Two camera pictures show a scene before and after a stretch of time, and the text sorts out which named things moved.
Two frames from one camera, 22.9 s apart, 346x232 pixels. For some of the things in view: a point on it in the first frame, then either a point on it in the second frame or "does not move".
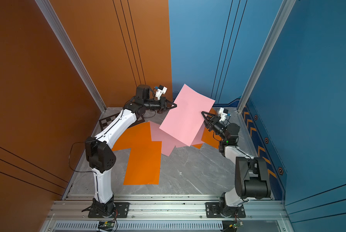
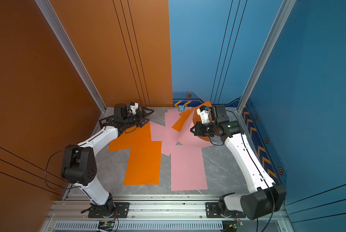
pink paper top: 184,121 to 188,171
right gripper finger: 209,117 to 193,129
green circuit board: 108,225 does not move
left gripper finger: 169,106 to 142,122
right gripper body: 219,129 to 207,129
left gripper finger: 173,105 to 145,111
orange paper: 209,138 to 180,122
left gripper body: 157,105 to 134,119
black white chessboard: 105,122 does not move
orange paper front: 143,164 does not move
